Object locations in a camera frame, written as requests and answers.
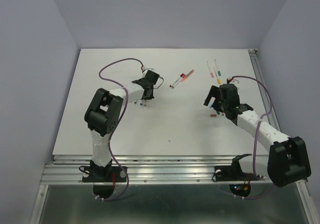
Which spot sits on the pink capped marker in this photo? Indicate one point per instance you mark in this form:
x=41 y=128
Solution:
x=210 y=69

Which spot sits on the aluminium rail frame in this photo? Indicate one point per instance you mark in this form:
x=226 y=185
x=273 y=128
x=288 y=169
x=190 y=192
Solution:
x=166 y=189

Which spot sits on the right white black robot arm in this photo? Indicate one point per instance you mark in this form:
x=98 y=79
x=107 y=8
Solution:
x=287 y=160

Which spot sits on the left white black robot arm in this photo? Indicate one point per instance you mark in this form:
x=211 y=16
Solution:
x=107 y=107

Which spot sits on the green capped marker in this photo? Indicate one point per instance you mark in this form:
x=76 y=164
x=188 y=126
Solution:
x=217 y=67

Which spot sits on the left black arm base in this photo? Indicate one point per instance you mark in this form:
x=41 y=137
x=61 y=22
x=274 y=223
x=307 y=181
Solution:
x=106 y=174

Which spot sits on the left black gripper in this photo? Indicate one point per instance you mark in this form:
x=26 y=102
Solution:
x=150 y=96

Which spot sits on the yellow capped marker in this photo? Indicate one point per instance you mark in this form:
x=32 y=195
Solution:
x=217 y=76

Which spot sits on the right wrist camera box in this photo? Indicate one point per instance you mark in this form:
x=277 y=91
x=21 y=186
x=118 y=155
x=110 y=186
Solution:
x=232 y=80

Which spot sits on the right side aluminium rail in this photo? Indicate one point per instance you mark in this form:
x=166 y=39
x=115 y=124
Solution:
x=271 y=118

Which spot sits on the red capped marker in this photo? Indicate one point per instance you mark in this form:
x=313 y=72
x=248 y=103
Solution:
x=176 y=80

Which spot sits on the orange highlighter pen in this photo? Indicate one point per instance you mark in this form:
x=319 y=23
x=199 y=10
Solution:
x=188 y=74

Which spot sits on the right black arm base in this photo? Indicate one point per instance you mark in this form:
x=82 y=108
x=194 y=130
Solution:
x=233 y=172

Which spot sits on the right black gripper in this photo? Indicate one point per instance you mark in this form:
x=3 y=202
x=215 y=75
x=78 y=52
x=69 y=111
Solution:
x=213 y=92

